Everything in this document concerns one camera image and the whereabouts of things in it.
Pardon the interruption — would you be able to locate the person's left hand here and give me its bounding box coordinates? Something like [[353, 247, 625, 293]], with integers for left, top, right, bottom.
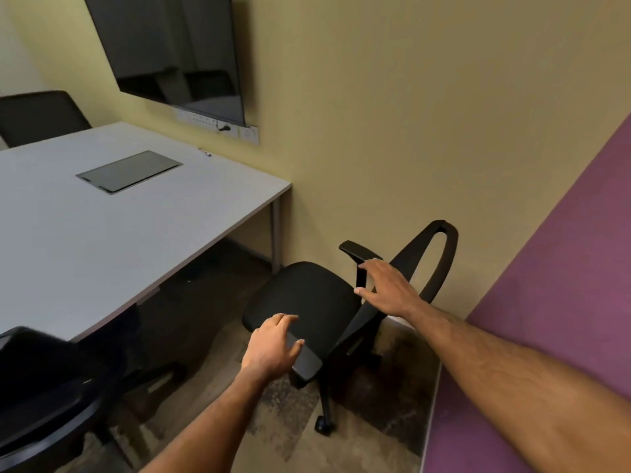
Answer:
[[240, 312, 306, 385]]

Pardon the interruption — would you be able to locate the person's right hand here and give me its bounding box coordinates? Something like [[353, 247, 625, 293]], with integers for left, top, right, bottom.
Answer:
[[353, 258, 430, 321]]

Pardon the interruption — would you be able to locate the black office chair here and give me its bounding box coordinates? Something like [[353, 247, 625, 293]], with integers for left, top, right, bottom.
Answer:
[[241, 219, 459, 435], [0, 325, 188, 473], [0, 90, 93, 149]]

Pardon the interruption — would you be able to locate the person's right forearm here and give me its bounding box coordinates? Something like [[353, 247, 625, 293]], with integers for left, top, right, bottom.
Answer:
[[404, 300, 631, 473]]

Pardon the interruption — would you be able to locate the person's left forearm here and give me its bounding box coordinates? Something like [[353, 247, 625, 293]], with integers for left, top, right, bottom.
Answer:
[[140, 367, 269, 473]]

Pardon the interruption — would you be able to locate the grey meeting table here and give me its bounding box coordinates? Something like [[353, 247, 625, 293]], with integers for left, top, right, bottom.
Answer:
[[0, 122, 293, 343]]

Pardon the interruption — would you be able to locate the grey metal table leg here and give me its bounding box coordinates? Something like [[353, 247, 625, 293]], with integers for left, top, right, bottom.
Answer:
[[269, 195, 284, 275]]

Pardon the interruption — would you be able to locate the white wall socket panel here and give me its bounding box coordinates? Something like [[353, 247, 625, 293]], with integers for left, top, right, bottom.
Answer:
[[172, 105, 260, 145]]

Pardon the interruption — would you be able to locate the grey table cable box lid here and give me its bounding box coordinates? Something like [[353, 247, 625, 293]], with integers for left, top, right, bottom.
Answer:
[[76, 150, 184, 195]]

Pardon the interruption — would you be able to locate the black wall television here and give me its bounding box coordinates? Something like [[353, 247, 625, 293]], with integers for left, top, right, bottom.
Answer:
[[82, 0, 247, 127]]

